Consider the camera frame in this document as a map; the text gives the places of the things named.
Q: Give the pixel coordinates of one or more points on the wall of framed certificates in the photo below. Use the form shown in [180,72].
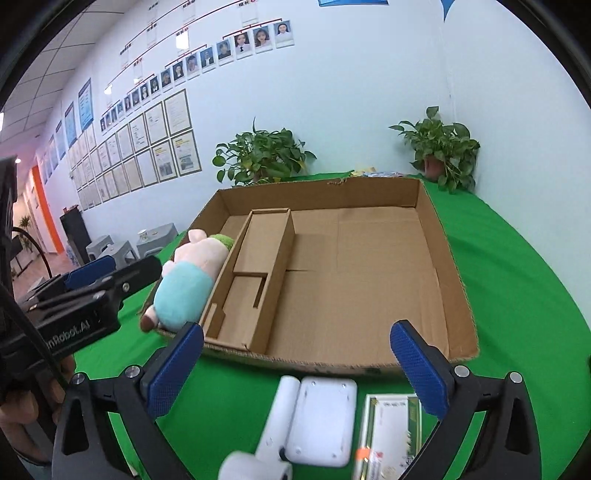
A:
[178,110]

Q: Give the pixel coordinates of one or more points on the green and white medicine box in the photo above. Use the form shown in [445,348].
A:
[388,429]

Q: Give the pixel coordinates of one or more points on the person's left hand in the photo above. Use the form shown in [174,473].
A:
[18,415]

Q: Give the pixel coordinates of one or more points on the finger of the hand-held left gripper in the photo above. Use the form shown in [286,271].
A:
[92,273]
[138,274]

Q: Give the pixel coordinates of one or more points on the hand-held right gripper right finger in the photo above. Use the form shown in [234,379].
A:
[415,369]

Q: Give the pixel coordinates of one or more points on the white rectangular plastic device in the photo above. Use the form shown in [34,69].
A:
[323,420]

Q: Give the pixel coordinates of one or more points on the row of portrait photos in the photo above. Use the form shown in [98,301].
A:
[240,44]

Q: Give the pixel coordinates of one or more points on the green tablecloth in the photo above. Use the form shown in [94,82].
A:
[508,277]

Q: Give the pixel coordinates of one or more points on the green plant in red pot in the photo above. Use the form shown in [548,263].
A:
[443,143]

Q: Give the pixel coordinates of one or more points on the blue wall sticker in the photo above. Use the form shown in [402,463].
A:
[445,7]

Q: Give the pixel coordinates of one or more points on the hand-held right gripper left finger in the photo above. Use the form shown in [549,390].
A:
[178,364]

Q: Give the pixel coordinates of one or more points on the large blue wall poster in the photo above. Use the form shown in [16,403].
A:
[85,105]

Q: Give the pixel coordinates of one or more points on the white hair dryer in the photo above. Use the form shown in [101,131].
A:
[277,415]

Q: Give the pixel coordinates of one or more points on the brown cardboard box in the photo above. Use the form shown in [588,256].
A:
[369,277]

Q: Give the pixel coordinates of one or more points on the blue wall sign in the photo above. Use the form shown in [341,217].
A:
[353,2]

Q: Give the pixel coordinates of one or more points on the bushy green potted plant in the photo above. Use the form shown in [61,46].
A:
[258,152]

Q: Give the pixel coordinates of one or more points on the pink pig plush toy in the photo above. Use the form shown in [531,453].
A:
[184,286]

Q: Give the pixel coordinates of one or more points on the black cabinet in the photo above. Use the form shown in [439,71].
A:
[75,235]

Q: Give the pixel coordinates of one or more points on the grey plastic stool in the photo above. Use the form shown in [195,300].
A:
[99,247]
[159,237]
[121,254]

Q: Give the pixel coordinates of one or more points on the colourful flat packet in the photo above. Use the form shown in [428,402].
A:
[376,173]

